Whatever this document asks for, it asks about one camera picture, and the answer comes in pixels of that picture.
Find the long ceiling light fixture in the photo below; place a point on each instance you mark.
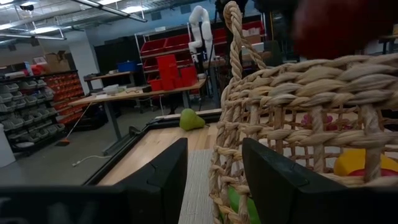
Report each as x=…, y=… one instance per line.
x=124, y=14

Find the broom with red head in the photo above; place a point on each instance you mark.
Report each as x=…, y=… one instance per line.
x=63, y=142

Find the green apple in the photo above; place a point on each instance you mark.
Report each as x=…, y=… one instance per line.
x=237, y=199

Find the small red storage bin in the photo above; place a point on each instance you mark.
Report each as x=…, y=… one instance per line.
x=168, y=84
x=155, y=85

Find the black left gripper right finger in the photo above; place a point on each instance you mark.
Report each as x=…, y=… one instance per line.
x=273, y=193

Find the wooden workbench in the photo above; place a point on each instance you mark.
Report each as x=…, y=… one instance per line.
x=109, y=75

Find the open cardboard box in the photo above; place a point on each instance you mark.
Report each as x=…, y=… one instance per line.
x=57, y=63

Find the purple grape bunch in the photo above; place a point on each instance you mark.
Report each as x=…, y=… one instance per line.
x=331, y=125

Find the ceiling light tube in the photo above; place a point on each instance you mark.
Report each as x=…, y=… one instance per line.
x=46, y=37

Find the black aluminium table frame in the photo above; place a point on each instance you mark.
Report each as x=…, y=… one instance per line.
x=127, y=148

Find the brown cardboard box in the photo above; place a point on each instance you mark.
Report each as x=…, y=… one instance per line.
x=252, y=37

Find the medium red storage bin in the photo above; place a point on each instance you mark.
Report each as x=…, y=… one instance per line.
x=188, y=76

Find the red plastic tub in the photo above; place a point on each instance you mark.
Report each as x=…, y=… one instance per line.
x=37, y=70

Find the small black box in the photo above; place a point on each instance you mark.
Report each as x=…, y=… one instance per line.
x=146, y=89

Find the tall red storage bin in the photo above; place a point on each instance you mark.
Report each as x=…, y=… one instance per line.
x=167, y=65

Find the green pear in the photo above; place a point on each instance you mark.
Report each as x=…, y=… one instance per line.
x=190, y=120

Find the long wooden table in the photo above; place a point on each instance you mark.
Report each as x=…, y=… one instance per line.
x=124, y=95

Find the large red storage bin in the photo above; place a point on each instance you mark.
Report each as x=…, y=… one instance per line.
x=176, y=43
x=154, y=46

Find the red shelf bin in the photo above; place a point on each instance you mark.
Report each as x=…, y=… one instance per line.
x=219, y=35

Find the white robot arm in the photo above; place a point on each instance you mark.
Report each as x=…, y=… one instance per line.
x=205, y=34

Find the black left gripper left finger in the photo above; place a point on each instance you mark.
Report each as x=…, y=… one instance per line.
x=161, y=193

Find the dark red pomegranate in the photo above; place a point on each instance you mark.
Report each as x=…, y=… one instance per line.
x=342, y=28

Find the clear plastic container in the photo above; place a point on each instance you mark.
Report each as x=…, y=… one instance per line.
x=111, y=89

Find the blue storage bin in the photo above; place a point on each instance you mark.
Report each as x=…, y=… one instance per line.
x=127, y=66

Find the rack of small red bins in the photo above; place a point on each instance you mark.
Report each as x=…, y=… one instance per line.
x=66, y=93

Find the black table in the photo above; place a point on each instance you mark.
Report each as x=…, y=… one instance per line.
x=388, y=39

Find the rack of grey bins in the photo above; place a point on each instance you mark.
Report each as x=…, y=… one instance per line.
x=25, y=102

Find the yellow bell pepper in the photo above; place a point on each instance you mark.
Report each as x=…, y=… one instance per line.
x=351, y=161

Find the grey woven placemat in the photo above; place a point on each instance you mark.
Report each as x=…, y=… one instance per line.
x=196, y=186

